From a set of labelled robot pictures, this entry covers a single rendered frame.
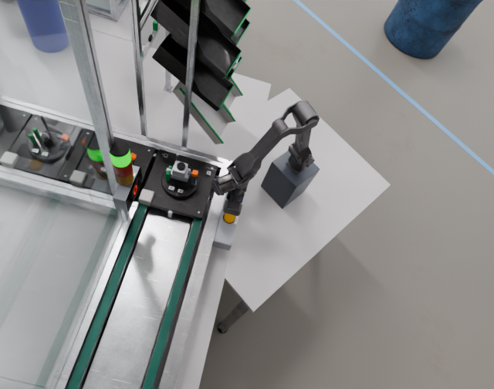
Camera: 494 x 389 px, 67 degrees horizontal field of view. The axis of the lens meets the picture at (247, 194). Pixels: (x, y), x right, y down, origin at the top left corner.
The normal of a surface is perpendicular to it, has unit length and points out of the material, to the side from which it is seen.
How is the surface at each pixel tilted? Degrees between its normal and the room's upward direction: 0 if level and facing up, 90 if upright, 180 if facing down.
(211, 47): 25
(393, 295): 0
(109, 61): 0
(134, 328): 0
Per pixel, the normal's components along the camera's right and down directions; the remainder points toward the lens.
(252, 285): 0.19, -0.45
